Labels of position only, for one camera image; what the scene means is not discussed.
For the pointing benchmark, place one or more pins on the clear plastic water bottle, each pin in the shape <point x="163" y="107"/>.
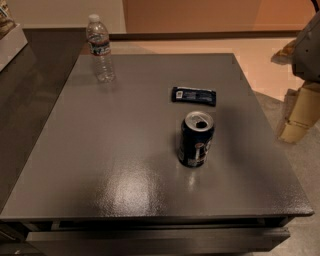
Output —
<point x="98" y="40"/>

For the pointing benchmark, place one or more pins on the white box at left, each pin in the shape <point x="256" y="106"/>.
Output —
<point x="11" y="45"/>

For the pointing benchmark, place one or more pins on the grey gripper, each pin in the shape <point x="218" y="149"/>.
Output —
<point x="309" y="50"/>

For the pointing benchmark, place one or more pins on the snack bag on box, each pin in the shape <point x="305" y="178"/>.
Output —
<point x="7" y="22"/>

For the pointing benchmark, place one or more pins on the dark blue pepsi can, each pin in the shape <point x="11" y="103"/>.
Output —
<point x="197" y="131"/>

